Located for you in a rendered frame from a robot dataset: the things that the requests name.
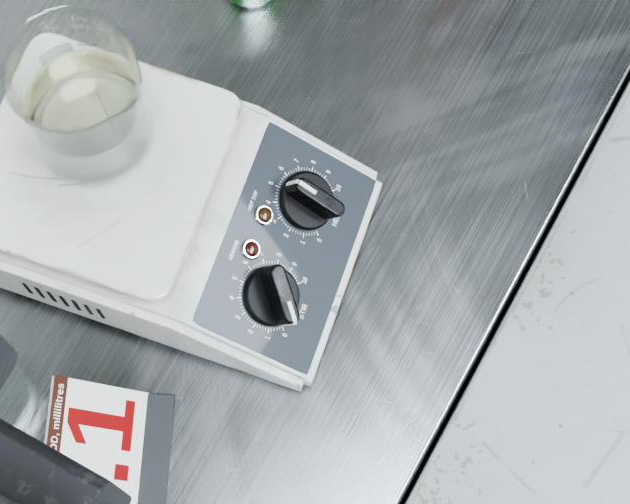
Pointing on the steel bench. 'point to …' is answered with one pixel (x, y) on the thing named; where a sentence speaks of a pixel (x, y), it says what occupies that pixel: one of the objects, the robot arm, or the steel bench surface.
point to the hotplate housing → (40, 284)
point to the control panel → (284, 250)
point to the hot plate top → (112, 194)
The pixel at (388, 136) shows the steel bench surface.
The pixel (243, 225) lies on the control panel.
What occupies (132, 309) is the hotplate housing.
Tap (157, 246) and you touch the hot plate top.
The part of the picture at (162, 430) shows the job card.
